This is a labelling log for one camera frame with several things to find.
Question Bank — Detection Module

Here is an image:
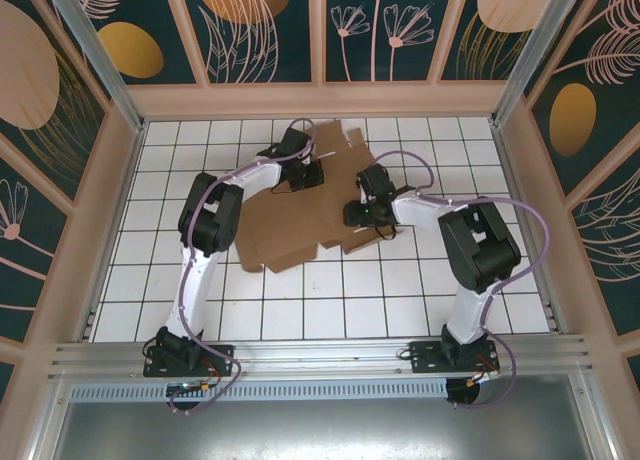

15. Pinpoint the brown cardboard box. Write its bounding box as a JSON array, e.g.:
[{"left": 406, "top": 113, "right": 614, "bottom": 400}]
[{"left": 234, "top": 121, "right": 401, "bottom": 274}]

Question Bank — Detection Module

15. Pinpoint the grey metal sheet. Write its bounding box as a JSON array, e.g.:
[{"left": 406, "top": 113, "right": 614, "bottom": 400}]
[{"left": 29, "top": 373, "right": 619, "bottom": 460}]

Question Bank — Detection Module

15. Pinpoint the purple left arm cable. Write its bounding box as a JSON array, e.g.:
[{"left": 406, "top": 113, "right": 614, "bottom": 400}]
[{"left": 169, "top": 118, "right": 317, "bottom": 415}]

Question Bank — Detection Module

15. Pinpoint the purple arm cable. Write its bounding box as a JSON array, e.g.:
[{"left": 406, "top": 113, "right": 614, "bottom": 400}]
[
  {"left": 369, "top": 150, "right": 553, "bottom": 411},
  {"left": 169, "top": 118, "right": 317, "bottom": 415}
]

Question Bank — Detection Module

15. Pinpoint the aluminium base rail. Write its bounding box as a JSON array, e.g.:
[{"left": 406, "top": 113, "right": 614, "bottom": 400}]
[{"left": 47, "top": 334, "right": 594, "bottom": 381}]

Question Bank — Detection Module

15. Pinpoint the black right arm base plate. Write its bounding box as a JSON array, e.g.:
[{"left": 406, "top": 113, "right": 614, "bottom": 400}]
[{"left": 409, "top": 340, "right": 501, "bottom": 376}]

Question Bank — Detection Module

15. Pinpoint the slotted grey cable duct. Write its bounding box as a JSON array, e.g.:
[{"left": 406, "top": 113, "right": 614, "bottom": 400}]
[{"left": 69, "top": 378, "right": 449, "bottom": 401}]

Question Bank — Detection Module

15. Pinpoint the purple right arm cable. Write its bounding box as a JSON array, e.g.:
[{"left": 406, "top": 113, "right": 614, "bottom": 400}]
[{"left": 369, "top": 150, "right": 553, "bottom": 411}]

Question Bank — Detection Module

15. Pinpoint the aluminium side rail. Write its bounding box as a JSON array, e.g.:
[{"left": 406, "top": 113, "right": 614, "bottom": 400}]
[
  {"left": 79, "top": 121, "right": 147, "bottom": 342},
  {"left": 489, "top": 121, "right": 565, "bottom": 336}
]

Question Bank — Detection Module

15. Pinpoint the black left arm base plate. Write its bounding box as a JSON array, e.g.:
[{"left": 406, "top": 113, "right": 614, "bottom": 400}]
[{"left": 143, "top": 343, "right": 236, "bottom": 379}]

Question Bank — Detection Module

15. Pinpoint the aluminium corner post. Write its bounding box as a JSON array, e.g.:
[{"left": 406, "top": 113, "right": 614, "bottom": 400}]
[
  {"left": 39, "top": 0, "right": 147, "bottom": 134},
  {"left": 489, "top": 0, "right": 586, "bottom": 127}
]

